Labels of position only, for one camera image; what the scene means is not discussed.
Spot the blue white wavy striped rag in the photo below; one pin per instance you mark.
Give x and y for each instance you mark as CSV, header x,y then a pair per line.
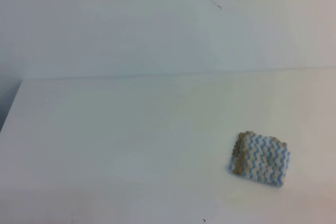
x,y
260,158

